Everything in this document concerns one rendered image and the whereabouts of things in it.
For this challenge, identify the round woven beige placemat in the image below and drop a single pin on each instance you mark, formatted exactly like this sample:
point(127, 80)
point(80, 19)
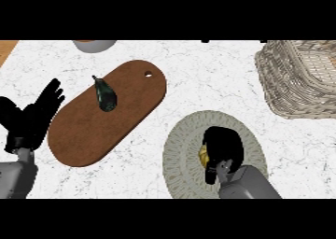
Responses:
point(185, 155)

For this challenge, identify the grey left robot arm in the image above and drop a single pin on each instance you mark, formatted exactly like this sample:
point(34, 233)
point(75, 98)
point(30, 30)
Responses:
point(12, 177)

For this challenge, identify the yellow squash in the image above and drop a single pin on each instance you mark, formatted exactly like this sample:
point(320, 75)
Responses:
point(202, 156)

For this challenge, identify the grey bowl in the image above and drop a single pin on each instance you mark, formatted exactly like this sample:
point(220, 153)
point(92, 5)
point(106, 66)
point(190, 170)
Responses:
point(95, 45)

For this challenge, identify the wooden surface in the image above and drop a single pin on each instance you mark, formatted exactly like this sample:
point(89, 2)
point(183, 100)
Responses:
point(0, 54)

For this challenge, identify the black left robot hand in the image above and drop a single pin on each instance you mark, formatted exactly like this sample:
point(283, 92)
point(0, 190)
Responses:
point(36, 116)

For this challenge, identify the dark green eggplant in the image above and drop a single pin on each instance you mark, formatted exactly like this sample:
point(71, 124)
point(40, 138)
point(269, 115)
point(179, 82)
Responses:
point(106, 96)

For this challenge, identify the woven wicker basket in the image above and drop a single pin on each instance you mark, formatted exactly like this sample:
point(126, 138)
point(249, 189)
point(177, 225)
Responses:
point(304, 81)

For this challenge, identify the brown wooden cutting board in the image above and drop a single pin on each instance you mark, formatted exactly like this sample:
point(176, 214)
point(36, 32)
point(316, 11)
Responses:
point(111, 118)

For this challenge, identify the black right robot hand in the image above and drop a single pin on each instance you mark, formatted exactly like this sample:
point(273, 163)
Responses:
point(223, 146)

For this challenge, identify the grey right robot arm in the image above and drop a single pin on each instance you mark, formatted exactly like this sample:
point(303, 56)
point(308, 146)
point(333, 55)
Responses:
point(246, 185)

